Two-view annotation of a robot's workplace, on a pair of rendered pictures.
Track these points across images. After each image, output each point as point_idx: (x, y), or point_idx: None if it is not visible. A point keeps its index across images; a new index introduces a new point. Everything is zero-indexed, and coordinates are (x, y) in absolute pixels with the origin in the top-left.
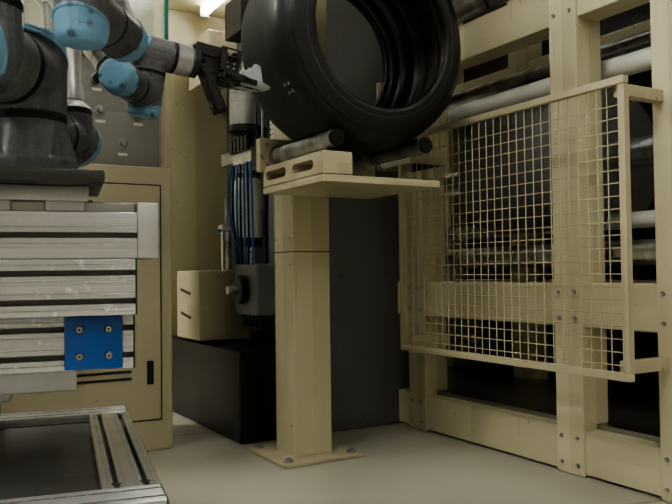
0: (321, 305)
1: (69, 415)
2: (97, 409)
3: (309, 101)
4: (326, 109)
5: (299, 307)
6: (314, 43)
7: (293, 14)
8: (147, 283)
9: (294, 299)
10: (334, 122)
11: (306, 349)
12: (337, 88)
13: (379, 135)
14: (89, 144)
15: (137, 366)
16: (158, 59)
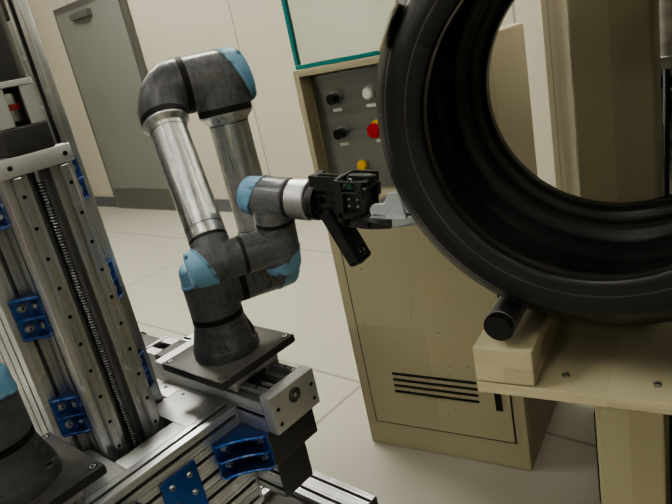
0: (646, 439)
1: (316, 500)
2: (348, 495)
3: (453, 263)
4: (479, 279)
5: (606, 435)
6: (427, 183)
7: (388, 136)
8: (484, 315)
9: (597, 424)
10: (502, 295)
11: (620, 485)
12: (482, 254)
13: (599, 319)
14: (271, 278)
15: (484, 392)
16: (264, 214)
